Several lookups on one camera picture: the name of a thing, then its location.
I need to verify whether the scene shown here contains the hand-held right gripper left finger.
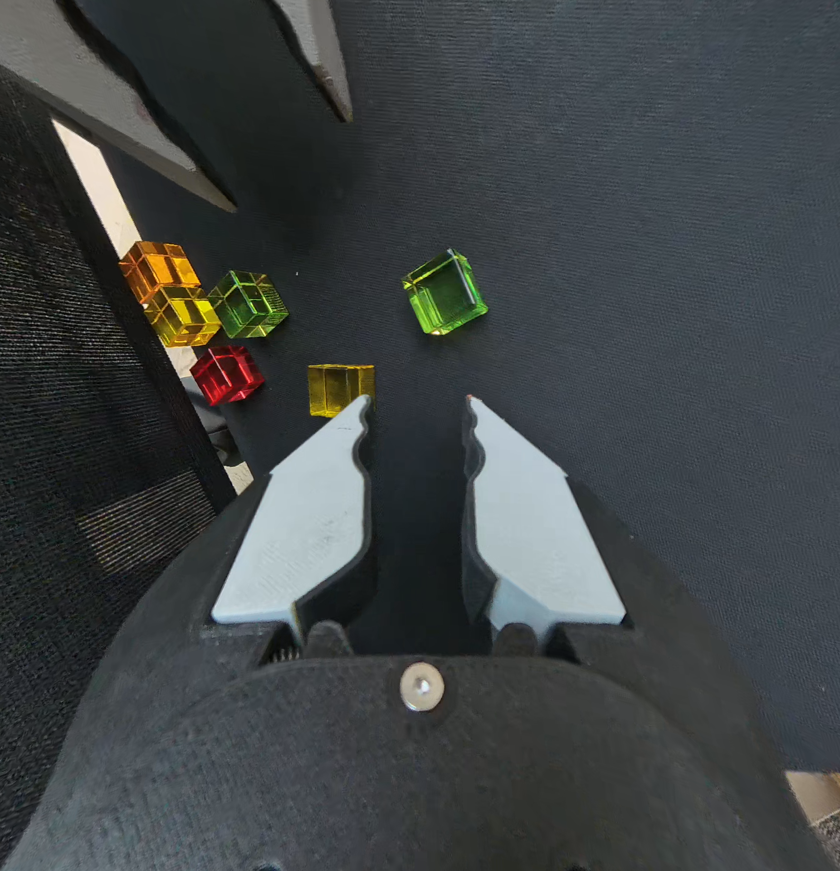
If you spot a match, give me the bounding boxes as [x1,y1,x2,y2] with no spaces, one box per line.
[211,395,379,644]

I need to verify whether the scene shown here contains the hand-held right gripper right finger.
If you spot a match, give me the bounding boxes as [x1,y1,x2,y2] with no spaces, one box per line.
[462,395,627,647]

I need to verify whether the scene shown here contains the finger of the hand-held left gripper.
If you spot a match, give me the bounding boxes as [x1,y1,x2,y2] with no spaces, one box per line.
[270,0,354,123]
[0,0,237,213]

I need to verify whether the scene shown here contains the yellow transparent cube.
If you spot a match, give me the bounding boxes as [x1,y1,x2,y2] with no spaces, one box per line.
[142,286,222,348]
[308,364,376,417]

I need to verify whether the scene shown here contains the red transparent cube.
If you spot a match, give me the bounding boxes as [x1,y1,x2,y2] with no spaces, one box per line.
[190,345,265,406]

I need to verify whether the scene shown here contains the green transparent cube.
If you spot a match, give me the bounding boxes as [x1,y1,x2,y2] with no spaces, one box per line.
[207,270,289,339]
[401,248,489,336]

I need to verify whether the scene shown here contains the orange transparent cube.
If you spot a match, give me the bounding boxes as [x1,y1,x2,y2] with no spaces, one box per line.
[118,240,202,305]

